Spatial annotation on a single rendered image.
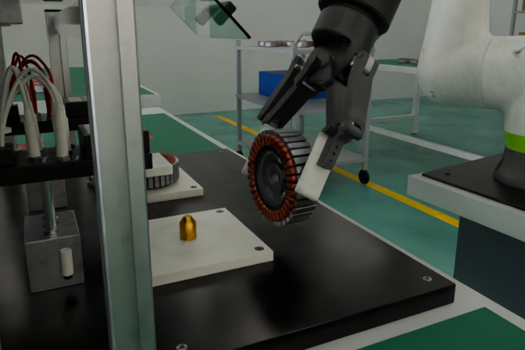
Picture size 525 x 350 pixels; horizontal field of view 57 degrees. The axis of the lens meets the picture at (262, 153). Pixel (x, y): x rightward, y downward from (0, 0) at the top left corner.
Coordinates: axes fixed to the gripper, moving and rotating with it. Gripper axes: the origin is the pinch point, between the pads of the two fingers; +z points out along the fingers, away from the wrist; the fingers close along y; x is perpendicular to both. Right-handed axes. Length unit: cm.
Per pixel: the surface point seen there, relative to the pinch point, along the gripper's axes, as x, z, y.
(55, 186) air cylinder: -16.7, 14.1, -26.2
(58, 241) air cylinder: -19.1, 16.0, -2.1
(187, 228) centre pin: -6.2, 10.5, -3.9
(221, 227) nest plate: -1.1, 9.1, -5.5
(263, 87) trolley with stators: 133, -78, -265
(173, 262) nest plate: -8.1, 13.9, 0.3
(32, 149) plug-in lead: -24.8, 8.9, -3.2
